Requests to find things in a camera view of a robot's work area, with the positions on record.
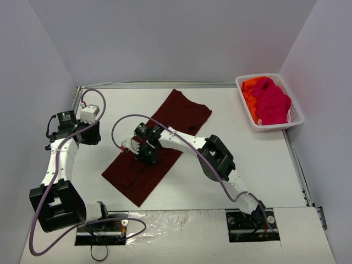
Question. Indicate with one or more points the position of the orange t shirt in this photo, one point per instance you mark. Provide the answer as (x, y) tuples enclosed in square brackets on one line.
[(250, 100)]

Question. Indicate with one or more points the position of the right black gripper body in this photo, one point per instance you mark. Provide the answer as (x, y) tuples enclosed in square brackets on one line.
[(143, 155)]

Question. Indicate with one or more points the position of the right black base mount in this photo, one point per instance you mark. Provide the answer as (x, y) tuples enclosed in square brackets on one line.
[(243, 228)]

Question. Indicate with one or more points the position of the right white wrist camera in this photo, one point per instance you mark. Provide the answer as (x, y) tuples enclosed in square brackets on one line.
[(130, 144)]

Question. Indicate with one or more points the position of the white plastic basket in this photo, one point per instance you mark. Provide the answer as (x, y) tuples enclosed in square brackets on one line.
[(295, 113)]

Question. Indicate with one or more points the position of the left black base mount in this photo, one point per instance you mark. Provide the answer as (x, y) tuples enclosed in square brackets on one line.
[(110, 233)]

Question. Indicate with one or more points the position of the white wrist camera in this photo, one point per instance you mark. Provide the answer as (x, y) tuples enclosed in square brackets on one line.
[(130, 144), (89, 113)]

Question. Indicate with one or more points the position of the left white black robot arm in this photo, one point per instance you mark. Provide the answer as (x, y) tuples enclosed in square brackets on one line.
[(58, 202)]

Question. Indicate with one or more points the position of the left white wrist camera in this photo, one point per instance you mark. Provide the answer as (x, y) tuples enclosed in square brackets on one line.
[(89, 113)]

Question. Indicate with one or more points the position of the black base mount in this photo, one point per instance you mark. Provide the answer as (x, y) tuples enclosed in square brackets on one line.
[(110, 233), (243, 228)]

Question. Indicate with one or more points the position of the pink t shirt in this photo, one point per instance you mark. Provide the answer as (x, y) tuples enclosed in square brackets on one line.
[(272, 105)]

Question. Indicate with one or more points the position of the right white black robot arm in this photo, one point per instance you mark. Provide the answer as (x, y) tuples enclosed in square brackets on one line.
[(216, 161)]

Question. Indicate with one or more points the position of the maroon t shirt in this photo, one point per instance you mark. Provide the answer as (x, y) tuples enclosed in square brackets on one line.
[(133, 178)]

